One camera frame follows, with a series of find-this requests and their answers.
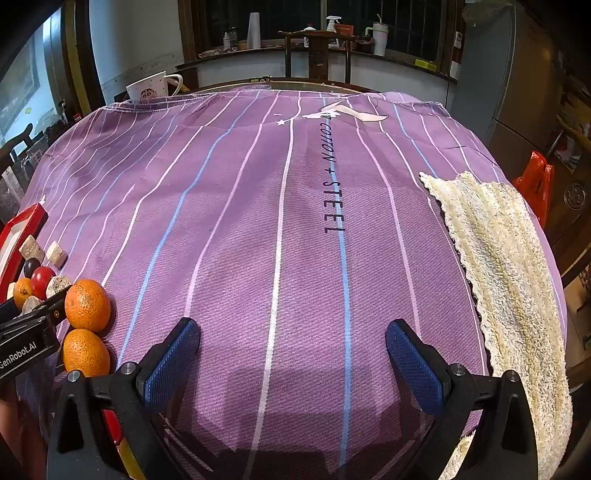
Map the white window counter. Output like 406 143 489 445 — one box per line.
175 44 458 93

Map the cream terry towel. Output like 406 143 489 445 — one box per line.
419 172 573 480

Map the dark wooden chair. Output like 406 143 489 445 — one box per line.
278 28 358 86

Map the white cartoon mug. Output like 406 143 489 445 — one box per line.
126 71 184 101

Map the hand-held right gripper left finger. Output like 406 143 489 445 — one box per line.
46 318 201 480

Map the orange plastic bag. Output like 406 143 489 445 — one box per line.
512 151 555 229

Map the carved wooden cabinet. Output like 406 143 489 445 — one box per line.
545 69 591 278

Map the white tumbler with straw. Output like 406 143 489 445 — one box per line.
366 21 391 57

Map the red tray with white inside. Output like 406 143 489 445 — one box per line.
0 203 49 287

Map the red tomato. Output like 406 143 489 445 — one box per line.
102 408 123 445
30 266 57 300

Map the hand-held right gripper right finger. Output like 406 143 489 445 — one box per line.
385 318 539 480

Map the grey refrigerator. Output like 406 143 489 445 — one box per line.
455 0 555 153

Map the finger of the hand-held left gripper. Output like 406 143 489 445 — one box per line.
39 285 71 326
0 300 25 323

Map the orange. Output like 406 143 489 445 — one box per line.
13 278 35 311
62 329 112 377
65 279 112 333

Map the purple striped cloth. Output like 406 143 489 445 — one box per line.
18 88 566 480

